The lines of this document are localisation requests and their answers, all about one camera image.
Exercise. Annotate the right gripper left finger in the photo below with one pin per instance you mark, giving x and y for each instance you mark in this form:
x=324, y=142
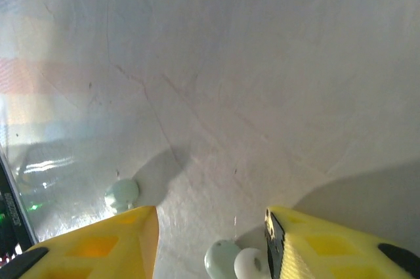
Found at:
x=115, y=246

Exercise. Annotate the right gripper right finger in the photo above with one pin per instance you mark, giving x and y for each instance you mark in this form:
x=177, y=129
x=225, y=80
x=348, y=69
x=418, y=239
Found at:
x=328, y=249

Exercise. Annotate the green earbud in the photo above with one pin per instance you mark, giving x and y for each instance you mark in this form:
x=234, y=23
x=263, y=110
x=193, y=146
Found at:
x=123, y=193
x=223, y=259

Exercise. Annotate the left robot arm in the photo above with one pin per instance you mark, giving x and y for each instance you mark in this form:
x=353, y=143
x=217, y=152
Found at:
x=13, y=226

